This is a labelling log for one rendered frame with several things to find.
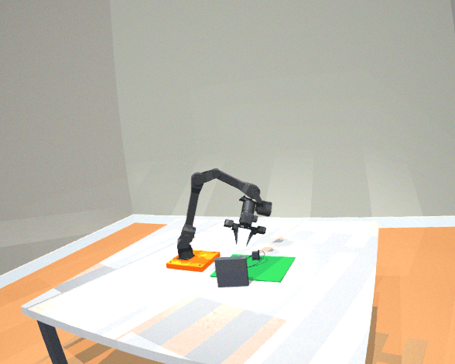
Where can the black computer fan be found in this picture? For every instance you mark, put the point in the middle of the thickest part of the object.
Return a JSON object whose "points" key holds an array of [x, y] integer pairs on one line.
{"points": [[231, 271]]}

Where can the black cable with grey plug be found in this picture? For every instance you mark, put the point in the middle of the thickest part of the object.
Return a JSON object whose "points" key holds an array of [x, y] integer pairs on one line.
{"points": [[255, 255]]}

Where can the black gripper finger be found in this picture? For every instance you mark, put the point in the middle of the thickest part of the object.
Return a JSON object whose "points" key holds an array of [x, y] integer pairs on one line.
{"points": [[250, 236], [235, 234]]}

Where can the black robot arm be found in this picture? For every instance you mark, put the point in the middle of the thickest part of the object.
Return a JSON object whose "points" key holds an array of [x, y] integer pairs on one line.
{"points": [[185, 250]]}

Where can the green circuit board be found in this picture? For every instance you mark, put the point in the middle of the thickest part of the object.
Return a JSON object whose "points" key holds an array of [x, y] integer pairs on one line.
{"points": [[269, 269]]}

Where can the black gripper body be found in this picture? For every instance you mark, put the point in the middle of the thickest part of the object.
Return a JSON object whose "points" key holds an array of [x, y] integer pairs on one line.
{"points": [[230, 224]]}

